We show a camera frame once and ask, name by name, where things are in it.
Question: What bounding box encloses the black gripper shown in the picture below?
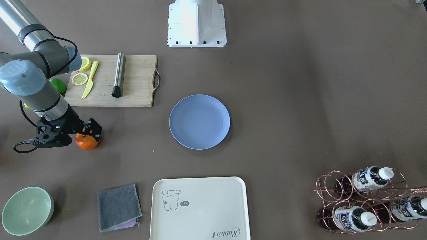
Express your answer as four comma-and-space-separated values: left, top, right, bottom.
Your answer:
33, 106, 102, 148

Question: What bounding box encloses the orange fruit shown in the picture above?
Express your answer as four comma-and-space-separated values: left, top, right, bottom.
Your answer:
75, 133, 100, 149

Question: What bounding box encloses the blue plate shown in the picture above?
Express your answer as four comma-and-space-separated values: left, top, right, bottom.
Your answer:
169, 94, 231, 150

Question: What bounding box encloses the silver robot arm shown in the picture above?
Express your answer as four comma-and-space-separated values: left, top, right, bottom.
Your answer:
0, 0, 102, 151

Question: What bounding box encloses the steel cylinder black cap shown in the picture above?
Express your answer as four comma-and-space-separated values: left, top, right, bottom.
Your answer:
111, 52, 126, 98

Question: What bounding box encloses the lemon slice lower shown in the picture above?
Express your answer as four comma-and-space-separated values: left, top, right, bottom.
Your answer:
71, 73, 89, 86

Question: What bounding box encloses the green lime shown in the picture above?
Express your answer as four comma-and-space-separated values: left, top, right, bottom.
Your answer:
49, 78, 67, 94

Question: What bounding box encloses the yellow plastic knife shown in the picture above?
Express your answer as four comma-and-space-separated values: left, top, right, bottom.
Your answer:
81, 61, 99, 99

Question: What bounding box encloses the lemon half slice upper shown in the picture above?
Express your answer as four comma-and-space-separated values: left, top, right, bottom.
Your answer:
79, 57, 92, 72

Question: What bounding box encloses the wooden cutting board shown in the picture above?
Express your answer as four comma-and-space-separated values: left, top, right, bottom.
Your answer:
64, 54, 157, 107

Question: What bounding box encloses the grey folded cloth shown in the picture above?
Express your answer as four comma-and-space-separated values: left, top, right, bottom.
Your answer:
97, 183, 143, 233

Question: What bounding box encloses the green bowl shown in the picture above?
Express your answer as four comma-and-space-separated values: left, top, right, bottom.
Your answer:
1, 187, 55, 236

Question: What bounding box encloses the cream tray with bear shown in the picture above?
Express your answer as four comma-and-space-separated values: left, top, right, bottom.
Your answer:
149, 176, 251, 240

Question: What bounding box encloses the dark bottle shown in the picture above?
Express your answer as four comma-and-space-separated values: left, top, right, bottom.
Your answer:
317, 206, 378, 233
373, 195, 427, 224
333, 166, 394, 196

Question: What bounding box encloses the dark bottle upper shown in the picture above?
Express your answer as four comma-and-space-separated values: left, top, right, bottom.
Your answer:
333, 166, 394, 196

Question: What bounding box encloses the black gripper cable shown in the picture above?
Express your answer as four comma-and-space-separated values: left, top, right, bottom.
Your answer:
13, 33, 79, 154

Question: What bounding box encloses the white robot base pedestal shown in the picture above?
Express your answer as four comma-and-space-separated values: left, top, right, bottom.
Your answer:
167, 0, 227, 48

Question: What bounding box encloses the copper wire bottle rack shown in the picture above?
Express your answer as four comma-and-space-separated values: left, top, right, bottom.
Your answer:
315, 168, 426, 234

